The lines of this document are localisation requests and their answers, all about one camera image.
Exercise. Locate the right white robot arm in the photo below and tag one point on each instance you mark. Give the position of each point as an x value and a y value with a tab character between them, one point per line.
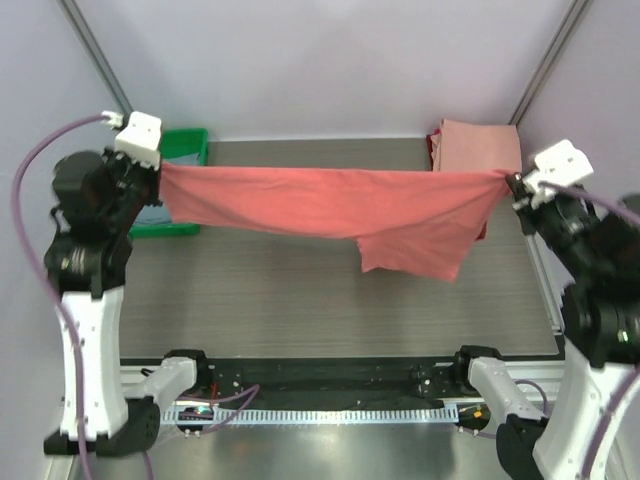
597	242

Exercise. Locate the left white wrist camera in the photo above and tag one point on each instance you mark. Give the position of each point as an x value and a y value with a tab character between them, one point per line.
139	137

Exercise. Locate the green plastic bin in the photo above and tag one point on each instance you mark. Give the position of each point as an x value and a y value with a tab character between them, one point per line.
177	143

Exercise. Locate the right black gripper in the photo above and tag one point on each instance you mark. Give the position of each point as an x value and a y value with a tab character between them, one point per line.
522	195

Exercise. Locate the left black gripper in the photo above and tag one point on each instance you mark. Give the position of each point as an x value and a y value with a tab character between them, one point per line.
153	174

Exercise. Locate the folded light pink t shirt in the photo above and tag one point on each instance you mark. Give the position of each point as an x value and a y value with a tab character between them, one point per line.
465	147

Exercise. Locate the white slotted cable duct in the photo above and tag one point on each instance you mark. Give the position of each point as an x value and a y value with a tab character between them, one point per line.
176	416

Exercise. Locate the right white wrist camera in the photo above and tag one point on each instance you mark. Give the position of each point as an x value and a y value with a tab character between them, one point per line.
560	164

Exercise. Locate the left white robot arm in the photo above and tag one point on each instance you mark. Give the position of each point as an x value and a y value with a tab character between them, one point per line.
99	197

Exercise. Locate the blue grey t shirt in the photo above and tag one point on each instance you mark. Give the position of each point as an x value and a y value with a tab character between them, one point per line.
159	215

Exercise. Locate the coral red t shirt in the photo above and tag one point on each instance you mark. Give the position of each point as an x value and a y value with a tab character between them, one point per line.
418	222

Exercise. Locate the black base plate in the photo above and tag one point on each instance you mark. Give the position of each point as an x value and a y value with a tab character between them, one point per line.
431	377

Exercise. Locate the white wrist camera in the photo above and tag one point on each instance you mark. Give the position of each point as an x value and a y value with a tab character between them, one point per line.
139	137
560	164

